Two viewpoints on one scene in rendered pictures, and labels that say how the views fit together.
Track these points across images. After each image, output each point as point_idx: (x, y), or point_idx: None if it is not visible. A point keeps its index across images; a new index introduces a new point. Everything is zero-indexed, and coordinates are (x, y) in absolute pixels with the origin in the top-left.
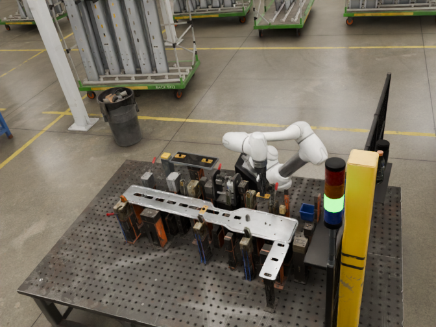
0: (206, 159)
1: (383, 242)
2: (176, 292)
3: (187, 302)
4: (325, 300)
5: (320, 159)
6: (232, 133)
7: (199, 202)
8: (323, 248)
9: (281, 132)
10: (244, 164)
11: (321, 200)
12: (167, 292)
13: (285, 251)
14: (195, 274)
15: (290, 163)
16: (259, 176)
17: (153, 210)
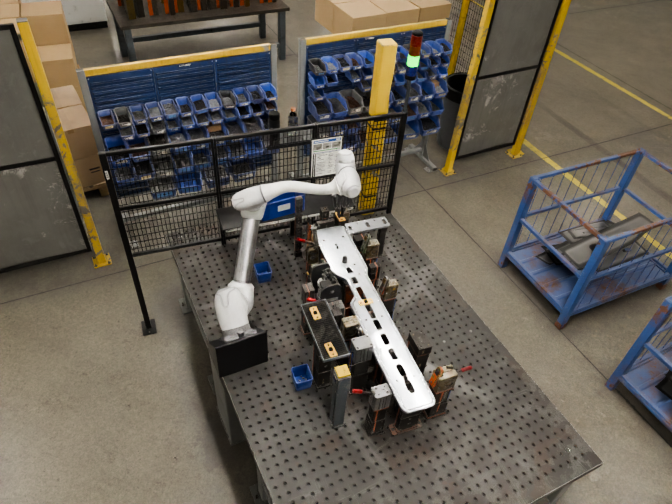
0: (315, 313)
1: None
2: (436, 316)
3: (433, 302)
4: None
5: None
6: (350, 177)
7: (360, 312)
8: (332, 201)
9: (289, 181)
10: (250, 330)
11: (228, 279)
12: (443, 321)
13: (353, 223)
14: (407, 315)
15: (254, 245)
16: None
17: (414, 338)
